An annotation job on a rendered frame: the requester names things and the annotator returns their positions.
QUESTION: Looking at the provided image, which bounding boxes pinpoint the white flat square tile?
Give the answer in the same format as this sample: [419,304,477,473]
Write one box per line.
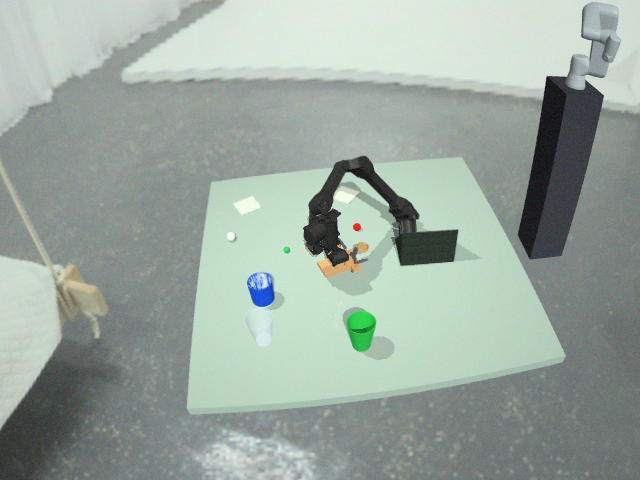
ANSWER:
[233,197,262,215]
[333,185,360,204]

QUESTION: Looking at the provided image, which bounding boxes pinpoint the blue cup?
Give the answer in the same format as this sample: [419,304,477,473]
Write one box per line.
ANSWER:
[247,273,275,308]

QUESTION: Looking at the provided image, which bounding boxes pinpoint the green cup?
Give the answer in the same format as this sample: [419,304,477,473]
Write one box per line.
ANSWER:
[347,311,377,352]

